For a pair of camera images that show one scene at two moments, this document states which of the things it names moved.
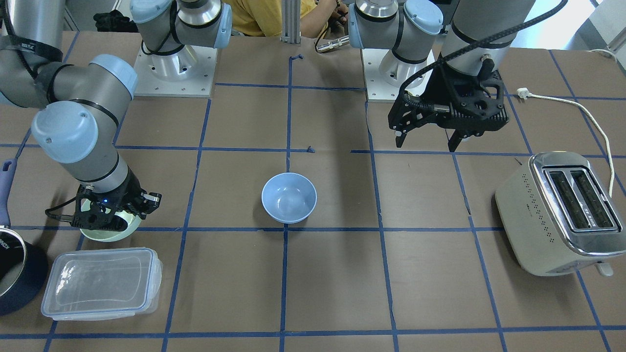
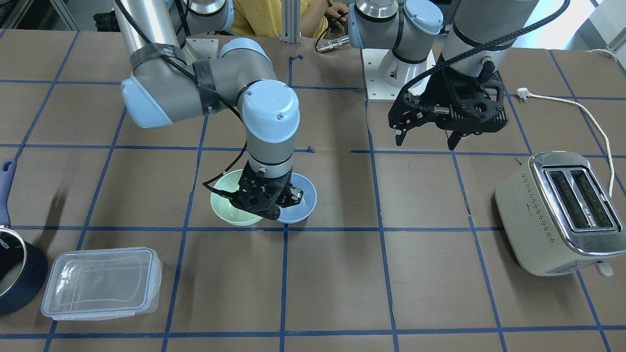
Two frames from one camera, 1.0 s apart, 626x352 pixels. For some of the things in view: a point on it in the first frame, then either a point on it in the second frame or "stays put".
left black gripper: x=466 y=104 stays put
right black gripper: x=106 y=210 -> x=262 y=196
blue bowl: x=289 y=198 stays put
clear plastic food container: x=102 y=284 stays put
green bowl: x=133 y=223 -> x=223 y=207
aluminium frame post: x=291 y=21 stays put
